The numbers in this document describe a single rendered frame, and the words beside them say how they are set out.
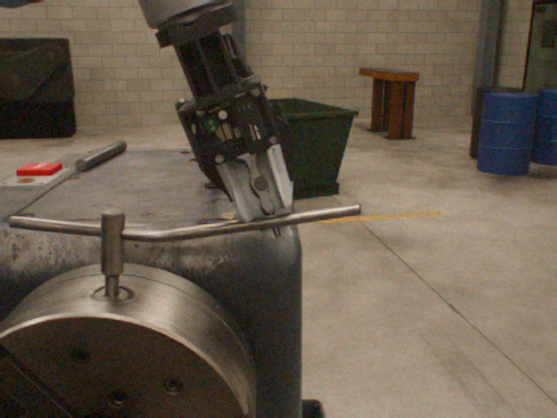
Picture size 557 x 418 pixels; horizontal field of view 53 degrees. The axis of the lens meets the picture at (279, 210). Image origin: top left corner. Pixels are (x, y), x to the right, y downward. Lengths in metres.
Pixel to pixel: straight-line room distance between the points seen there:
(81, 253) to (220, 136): 0.31
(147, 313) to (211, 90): 0.22
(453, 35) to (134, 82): 6.07
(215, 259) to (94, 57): 9.86
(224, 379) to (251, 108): 0.26
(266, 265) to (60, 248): 0.25
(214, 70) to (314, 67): 10.33
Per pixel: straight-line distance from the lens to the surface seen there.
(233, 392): 0.58
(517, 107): 6.75
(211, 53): 0.47
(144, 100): 10.48
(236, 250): 0.69
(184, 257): 0.69
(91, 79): 10.52
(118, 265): 0.57
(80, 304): 0.57
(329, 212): 0.52
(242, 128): 0.46
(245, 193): 0.53
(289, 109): 6.35
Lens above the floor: 1.48
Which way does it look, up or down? 17 degrees down
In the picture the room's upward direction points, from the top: straight up
